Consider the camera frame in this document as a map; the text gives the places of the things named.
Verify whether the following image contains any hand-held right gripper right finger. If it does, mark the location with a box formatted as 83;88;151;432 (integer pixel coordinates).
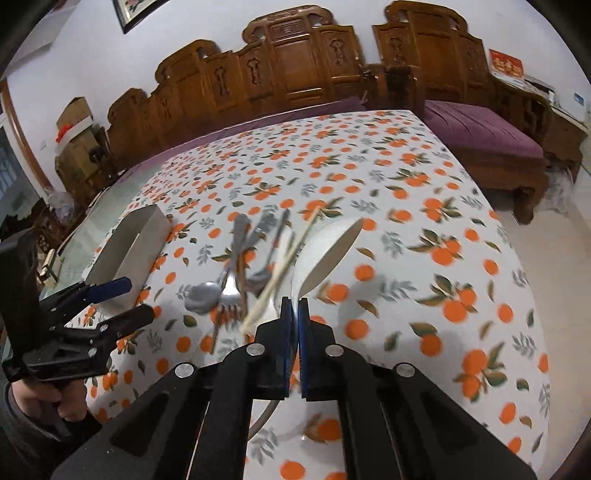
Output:
298;298;539;480

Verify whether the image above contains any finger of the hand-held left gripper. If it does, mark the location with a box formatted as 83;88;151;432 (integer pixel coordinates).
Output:
28;305;155;377
41;277;132;324

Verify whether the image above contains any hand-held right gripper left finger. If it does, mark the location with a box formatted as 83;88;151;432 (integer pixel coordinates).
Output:
48;298;296;480

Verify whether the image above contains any light wooden chopstick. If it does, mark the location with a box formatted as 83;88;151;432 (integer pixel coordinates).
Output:
259;226;308;301
240;205;324;335

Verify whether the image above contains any rectangular metal tray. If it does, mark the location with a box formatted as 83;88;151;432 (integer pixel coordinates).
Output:
85;204;171;315

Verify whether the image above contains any metal spoon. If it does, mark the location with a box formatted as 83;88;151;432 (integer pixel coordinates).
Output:
185;213;250;315

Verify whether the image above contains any metal fork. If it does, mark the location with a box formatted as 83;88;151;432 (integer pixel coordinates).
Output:
221;210;275;320

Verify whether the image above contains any white ceramic spoon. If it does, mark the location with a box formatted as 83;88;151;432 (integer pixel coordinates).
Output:
292;217;364;303

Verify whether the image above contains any person's left hand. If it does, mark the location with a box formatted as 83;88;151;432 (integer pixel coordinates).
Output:
9;378;88;423

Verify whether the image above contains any large cardboard box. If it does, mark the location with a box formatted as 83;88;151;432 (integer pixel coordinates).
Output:
55;131;112;195

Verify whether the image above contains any white box red print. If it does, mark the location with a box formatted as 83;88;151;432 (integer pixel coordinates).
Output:
55;117;95;144

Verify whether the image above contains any small cardboard box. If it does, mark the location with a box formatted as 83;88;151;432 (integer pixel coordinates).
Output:
56;97;93;130

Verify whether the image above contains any orange print tablecloth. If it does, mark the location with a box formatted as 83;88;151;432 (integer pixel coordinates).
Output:
83;110;552;480

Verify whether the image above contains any framed picture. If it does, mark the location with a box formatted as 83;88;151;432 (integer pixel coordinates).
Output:
112;0;171;34

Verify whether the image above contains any purple armchair cushion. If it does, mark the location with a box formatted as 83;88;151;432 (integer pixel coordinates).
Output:
422;99;546;162

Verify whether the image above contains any carved wooden sofa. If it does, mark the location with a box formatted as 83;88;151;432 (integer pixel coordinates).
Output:
106;4;370;171

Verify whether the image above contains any white plastic bag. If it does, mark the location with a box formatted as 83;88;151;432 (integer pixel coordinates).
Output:
545;166;578;213

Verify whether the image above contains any carved wooden armchair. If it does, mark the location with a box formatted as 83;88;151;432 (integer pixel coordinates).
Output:
360;0;585;224

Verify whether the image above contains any wooden side cabinet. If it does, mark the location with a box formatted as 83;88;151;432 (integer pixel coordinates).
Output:
549;108;587;183

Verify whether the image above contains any red calendar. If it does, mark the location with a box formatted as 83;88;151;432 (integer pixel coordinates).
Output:
488;48;525;79

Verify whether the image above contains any white box blue label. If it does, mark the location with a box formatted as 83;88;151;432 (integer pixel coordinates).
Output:
551;90;589;121

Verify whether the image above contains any wooden door frame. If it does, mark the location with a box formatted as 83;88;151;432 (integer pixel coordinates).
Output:
0;78;54;195

